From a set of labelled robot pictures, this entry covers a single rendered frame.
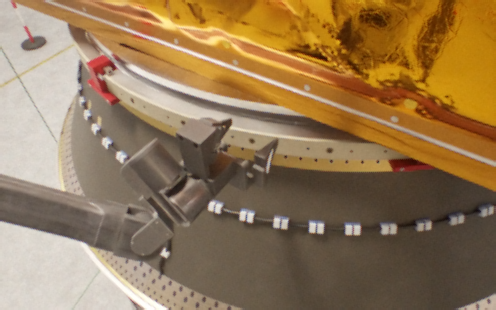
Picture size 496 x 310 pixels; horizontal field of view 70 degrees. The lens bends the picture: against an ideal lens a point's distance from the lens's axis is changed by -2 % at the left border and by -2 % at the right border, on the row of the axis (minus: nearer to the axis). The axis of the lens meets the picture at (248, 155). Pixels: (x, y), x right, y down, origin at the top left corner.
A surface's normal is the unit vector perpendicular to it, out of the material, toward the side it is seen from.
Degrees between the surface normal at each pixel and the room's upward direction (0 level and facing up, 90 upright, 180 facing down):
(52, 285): 0
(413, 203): 62
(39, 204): 50
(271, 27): 68
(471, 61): 91
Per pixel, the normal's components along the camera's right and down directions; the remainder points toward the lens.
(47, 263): -0.04, -0.68
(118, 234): 0.25, 0.07
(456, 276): 0.18, 0.30
